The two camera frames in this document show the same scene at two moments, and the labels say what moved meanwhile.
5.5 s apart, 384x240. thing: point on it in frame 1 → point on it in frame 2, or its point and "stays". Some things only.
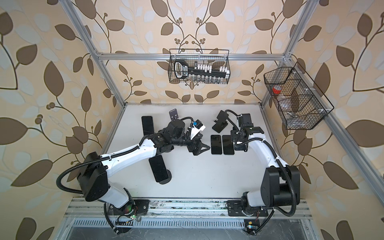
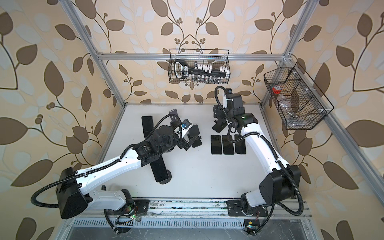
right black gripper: x=234 y=135 → x=218 y=112
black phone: x=158 y=168 stays
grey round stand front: x=168 y=179 stays
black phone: x=216 y=144 stays
